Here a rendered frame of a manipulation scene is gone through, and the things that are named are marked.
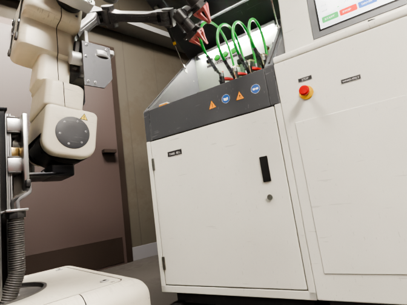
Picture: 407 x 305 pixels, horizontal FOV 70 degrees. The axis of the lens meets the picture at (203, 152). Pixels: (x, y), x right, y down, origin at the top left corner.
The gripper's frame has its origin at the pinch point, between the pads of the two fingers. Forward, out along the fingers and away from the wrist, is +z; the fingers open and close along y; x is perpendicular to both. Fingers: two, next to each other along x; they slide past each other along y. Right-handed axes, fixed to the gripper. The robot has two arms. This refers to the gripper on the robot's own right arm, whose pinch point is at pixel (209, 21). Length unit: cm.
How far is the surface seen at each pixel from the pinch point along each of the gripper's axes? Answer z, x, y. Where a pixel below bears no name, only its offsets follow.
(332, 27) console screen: 35, -37, 19
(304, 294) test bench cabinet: 84, -18, -78
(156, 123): 21, 38, -31
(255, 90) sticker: 29.7, -13.2, -21.9
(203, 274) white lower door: 73, 22, -80
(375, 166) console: 62, -47, -43
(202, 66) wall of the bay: 25, 51, 41
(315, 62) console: 32, -37, -16
